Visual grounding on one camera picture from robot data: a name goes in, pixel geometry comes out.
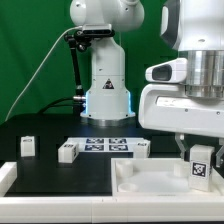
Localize white camera cable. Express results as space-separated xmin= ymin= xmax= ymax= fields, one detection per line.
xmin=4 ymin=25 xmax=84 ymax=122

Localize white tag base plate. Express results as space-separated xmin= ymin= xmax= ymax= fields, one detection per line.
xmin=67 ymin=137 xmax=149 ymax=152

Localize grey camera on stand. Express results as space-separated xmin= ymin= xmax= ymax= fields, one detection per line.
xmin=82 ymin=24 xmax=112 ymax=36

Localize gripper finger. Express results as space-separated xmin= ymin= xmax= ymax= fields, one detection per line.
xmin=175 ymin=133 xmax=189 ymax=159
xmin=216 ymin=138 xmax=224 ymax=168

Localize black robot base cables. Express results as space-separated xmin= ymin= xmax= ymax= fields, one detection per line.
xmin=38 ymin=97 xmax=83 ymax=116

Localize white U-shaped fence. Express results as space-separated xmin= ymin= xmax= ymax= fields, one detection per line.
xmin=0 ymin=163 xmax=224 ymax=223

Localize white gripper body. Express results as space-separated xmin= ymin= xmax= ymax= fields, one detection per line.
xmin=138 ymin=58 xmax=224 ymax=138

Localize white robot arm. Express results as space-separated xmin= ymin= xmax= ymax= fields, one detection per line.
xmin=70 ymin=0 xmax=224 ymax=138

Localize black camera stand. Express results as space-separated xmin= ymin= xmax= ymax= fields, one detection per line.
xmin=64 ymin=33 xmax=85 ymax=116

